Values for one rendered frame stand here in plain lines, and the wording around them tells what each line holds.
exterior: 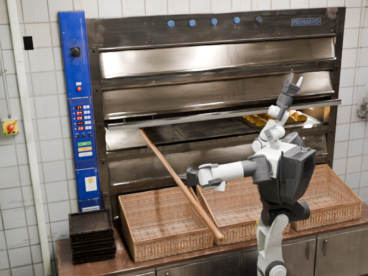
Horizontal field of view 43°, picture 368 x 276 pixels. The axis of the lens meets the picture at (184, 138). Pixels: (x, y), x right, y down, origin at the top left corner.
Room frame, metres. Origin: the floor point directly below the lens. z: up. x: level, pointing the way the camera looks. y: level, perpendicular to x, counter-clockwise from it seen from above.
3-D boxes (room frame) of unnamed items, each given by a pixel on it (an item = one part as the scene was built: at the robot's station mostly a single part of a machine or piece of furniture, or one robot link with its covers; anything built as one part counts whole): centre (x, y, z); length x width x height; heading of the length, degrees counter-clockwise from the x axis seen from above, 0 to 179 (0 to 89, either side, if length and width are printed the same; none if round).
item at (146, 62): (3.35, -0.31, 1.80); 1.79 x 0.11 x 0.19; 107
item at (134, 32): (3.37, -0.31, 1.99); 1.80 x 0.08 x 0.21; 107
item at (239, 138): (3.37, -0.31, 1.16); 1.80 x 0.06 x 0.04; 107
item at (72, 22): (3.93, 0.96, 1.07); 1.93 x 0.16 x 2.15; 17
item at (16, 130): (2.86, 1.11, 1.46); 0.10 x 0.07 x 0.10; 107
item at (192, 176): (2.58, -0.07, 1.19); 0.12 x 0.10 x 0.13; 72
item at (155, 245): (2.93, 0.15, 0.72); 0.56 x 0.49 x 0.28; 108
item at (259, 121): (3.94, -0.74, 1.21); 0.61 x 0.48 x 0.06; 17
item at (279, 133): (2.52, -0.52, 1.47); 0.10 x 0.07 x 0.09; 141
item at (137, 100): (3.35, -0.31, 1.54); 1.79 x 0.11 x 0.19; 107
